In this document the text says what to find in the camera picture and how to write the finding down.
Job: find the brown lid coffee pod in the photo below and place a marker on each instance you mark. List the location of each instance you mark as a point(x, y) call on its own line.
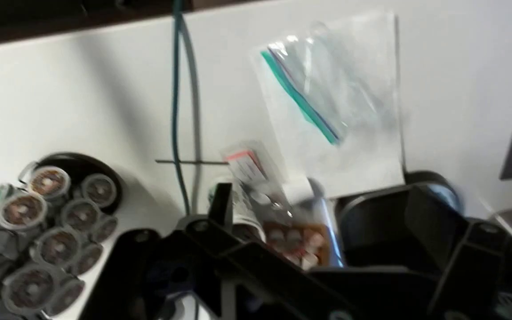
point(57, 245)
point(80, 215)
point(50, 181)
point(98, 188)
point(105, 227)
point(30, 288)
point(21, 210)
point(87, 258)
point(68, 295)

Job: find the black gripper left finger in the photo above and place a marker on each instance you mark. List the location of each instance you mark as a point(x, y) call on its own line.
point(167, 266)

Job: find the thin black stir stick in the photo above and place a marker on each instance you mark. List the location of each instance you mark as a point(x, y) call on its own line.
point(190, 160)

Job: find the patterned paper cup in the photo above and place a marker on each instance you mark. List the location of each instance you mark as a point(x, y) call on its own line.
point(293, 240)

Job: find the clear zip bag green seal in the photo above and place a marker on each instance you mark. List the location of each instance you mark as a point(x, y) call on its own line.
point(338, 89)

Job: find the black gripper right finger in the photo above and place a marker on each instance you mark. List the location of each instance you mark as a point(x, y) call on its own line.
point(409, 249)

